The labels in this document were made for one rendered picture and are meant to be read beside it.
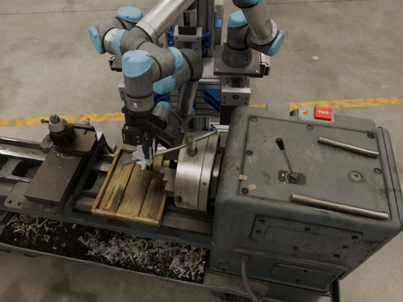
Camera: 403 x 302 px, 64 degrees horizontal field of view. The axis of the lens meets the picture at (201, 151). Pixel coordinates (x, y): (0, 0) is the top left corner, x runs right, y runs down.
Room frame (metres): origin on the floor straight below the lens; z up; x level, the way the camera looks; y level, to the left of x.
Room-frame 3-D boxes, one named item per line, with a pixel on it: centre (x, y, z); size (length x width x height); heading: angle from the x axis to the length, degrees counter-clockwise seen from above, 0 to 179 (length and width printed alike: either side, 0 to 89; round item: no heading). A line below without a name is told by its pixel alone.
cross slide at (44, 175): (0.85, 0.63, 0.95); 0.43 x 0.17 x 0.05; 169
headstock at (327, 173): (0.66, -0.38, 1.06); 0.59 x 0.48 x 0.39; 79
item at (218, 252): (0.67, -0.37, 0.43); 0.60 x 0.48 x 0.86; 79
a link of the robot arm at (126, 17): (1.35, 0.33, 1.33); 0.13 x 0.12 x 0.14; 134
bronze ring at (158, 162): (0.75, 0.17, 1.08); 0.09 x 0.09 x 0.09; 79
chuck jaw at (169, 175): (0.65, 0.11, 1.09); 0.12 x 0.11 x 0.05; 169
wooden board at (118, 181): (0.77, 0.29, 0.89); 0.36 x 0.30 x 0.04; 169
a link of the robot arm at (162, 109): (1.02, 0.18, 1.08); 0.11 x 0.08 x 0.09; 168
